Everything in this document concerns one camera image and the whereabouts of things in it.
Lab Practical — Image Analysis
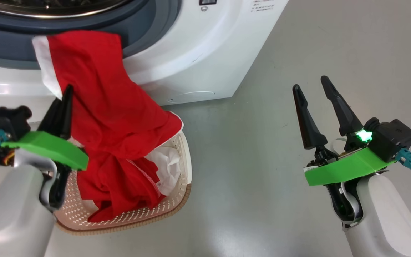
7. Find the white washing machine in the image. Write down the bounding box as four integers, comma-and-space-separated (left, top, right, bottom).
0, 0, 290, 118

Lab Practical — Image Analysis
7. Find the cream perforated laundry basket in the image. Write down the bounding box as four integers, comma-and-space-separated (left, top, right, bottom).
54, 130, 193, 234

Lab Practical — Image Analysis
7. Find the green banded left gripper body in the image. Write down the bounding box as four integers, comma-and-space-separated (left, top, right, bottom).
1, 131, 89, 209

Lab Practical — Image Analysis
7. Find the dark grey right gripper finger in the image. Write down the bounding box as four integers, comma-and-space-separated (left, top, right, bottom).
293, 84, 328, 150
321, 76, 364, 137

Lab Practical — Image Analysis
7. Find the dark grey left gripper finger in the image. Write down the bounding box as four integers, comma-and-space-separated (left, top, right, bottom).
61, 85, 74, 140
38, 98, 63, 138

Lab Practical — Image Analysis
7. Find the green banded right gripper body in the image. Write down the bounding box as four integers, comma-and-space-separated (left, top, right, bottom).
304, 131, 395, 222

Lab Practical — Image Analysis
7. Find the red and white garment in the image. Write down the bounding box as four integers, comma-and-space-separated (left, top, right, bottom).
32, 30, 184, 222

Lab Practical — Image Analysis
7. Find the grey rubber door gasket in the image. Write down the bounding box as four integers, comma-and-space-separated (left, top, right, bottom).
0, 0, 181, 70

